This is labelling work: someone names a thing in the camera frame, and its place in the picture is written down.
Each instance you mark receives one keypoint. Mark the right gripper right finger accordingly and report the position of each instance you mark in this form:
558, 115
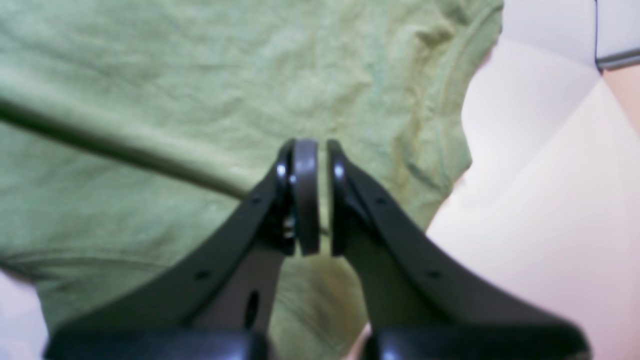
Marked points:
421, 303

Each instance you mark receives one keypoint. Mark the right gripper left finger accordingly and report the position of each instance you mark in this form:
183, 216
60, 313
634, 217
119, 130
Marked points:
216, 303

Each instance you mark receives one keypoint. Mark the green t-shirt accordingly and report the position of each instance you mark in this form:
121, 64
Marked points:
131, 129

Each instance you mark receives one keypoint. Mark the white side panel board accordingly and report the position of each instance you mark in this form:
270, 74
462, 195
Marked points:
603, 34

